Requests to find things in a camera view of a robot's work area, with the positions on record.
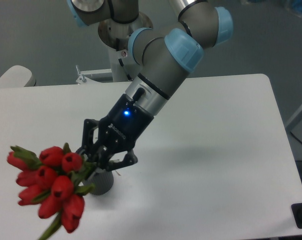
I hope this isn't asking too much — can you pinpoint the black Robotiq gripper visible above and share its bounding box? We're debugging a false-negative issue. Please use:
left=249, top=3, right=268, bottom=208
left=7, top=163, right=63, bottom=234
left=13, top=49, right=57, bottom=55
left=76, top=93, right=154, bottom=172

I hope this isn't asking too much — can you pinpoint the red tulip bouquet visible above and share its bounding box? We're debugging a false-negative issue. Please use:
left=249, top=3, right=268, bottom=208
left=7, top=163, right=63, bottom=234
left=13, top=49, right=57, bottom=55
left=7, top=143, right=96, bottom=240

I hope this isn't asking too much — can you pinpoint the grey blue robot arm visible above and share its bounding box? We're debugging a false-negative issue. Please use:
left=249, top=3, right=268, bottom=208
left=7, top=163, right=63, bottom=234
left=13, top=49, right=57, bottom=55
left=78, top=0, right=234, bottom=172

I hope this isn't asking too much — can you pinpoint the dark grey ribbed vase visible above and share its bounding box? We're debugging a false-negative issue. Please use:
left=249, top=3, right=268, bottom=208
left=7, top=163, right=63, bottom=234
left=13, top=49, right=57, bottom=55
left=83, top=168, right=114, bottom=196

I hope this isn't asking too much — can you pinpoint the white chair back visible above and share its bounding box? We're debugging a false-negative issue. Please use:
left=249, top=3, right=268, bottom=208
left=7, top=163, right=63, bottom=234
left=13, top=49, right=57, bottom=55
left=0, top=65, right=36, bottom=89

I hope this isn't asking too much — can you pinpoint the blue object top right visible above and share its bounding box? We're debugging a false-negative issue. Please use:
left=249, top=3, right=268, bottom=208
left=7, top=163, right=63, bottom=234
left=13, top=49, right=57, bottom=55
left=290, top=0, right=302, bottom=17

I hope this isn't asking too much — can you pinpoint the white pedestal base frame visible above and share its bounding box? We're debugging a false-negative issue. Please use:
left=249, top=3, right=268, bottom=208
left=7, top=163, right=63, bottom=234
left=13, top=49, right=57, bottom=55
left=75, top=64, right=136, bottom=85

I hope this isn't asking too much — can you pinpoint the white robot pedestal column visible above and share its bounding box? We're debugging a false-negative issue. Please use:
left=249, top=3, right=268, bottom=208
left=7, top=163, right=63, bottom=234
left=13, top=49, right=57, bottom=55
left=97, top=11, right=154, bottom=82

